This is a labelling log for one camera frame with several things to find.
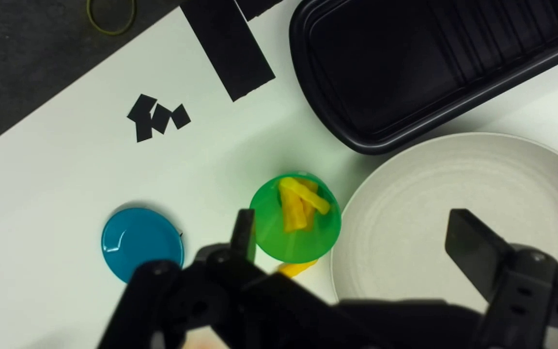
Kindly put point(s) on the black tape pieces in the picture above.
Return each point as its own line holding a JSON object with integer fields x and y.
{"x": 149, "y": 116}

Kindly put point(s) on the blue round lid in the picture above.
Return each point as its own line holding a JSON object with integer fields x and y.
{"x": 136, "y": 234}

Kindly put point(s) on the black plastic tray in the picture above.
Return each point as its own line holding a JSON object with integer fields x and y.
{"x": 382, "y": 71}

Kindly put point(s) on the green plastic cup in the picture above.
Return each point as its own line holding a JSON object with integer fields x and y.
{"x": 304, "y": 244}

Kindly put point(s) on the beige round plate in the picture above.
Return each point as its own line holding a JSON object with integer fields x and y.
{"x": 389, "y": 263}

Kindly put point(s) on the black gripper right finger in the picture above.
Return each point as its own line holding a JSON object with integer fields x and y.
{"x": 475, "y": 248}

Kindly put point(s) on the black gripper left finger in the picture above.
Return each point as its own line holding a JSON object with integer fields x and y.
{"x": 242, "y": 240}

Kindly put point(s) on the yellow toy potato fry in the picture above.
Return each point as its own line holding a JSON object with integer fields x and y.
{"x": 292, "y": 211}
{"x": 306, "y": 193}

